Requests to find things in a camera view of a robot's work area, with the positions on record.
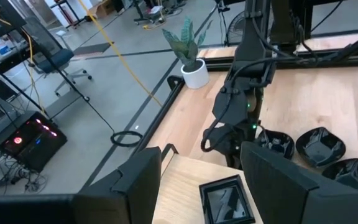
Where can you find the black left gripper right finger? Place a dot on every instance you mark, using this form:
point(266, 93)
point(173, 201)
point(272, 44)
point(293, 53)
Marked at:
point(291, 199)

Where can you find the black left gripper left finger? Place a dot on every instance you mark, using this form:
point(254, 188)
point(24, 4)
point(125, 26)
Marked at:
point(104, 205)

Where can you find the black wavy-rim mini plate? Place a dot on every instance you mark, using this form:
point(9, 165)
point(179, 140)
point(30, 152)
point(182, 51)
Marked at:
point(275, 144)
point(320, 147)
point(353, 174)

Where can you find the black square mini plate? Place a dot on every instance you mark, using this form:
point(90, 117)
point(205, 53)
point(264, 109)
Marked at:
point(225, 202)

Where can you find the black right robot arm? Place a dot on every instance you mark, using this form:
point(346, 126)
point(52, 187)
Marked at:
point(253, 46)

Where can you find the white round plant pot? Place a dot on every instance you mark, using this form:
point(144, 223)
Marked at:
point(196, 79)

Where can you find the black computer tower red lights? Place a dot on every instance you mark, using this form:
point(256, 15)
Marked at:
point(33, 146)

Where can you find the green snake plant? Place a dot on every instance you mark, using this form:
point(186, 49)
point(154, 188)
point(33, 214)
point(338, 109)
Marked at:
point(186, 46)

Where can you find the black floor fan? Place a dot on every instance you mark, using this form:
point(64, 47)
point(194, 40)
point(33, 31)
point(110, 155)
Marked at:
point(236, 29)

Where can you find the blue office chair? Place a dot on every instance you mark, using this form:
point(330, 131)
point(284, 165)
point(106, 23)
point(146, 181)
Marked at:
point(54, 59)

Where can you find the dark floor mat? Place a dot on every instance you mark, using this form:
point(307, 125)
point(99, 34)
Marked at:
point(93, 49)

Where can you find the black equipment desk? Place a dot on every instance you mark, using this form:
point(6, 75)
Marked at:
point(2, 67)

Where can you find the cardboard box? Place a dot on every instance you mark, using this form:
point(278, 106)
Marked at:
point(104, 7)

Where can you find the black aluminium table frame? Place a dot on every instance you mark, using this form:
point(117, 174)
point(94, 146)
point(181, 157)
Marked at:
point(158, 115)

